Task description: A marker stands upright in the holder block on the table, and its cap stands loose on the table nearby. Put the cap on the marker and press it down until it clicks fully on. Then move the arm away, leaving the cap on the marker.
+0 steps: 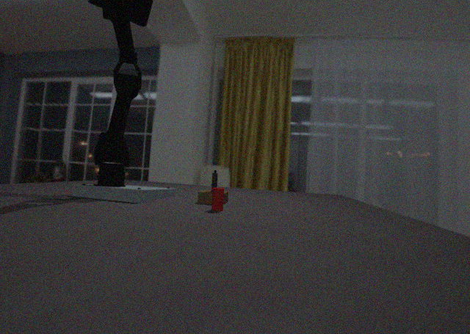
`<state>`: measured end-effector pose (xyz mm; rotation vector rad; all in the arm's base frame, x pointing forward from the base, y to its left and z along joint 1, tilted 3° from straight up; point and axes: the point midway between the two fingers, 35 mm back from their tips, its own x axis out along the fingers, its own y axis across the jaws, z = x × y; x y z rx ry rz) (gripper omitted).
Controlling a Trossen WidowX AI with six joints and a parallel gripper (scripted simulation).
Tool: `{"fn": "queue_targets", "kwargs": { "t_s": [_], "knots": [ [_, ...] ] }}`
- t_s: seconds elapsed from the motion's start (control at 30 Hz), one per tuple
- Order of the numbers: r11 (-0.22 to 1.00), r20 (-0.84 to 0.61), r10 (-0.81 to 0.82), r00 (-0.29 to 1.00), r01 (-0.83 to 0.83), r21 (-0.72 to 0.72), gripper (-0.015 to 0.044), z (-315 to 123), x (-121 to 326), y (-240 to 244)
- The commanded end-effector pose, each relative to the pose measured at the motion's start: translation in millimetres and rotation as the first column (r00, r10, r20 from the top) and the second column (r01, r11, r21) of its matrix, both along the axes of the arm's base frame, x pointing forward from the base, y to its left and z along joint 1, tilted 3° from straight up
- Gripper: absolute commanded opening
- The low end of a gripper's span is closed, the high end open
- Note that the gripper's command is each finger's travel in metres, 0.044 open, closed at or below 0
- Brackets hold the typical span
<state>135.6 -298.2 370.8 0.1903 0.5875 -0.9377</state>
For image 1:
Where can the tan square block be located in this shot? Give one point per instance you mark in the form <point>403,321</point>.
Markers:
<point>205,197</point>

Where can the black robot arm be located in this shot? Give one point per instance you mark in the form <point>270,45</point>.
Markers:
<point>111,146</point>

